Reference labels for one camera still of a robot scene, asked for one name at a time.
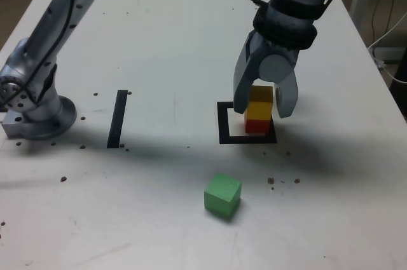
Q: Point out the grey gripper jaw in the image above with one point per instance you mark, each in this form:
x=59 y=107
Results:
x=243 y=76
x=276 y=66

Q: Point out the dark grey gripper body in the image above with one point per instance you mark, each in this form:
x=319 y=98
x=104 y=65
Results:
x=280 y=49

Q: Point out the yellow cube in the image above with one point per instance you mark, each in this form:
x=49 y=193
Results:
x=260 y=109

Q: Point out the red cube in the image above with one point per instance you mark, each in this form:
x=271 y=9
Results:
x=257 y=126

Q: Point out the green cube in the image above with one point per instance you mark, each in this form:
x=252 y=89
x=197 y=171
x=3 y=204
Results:
x=221 y=195

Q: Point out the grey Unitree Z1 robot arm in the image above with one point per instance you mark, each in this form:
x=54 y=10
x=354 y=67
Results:
x=47 y=35

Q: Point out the black tape square outline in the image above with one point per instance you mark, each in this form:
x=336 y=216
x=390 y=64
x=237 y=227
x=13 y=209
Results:
x=248 y=139

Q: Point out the black tape strip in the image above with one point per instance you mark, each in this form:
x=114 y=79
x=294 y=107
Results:
x=117 y=120

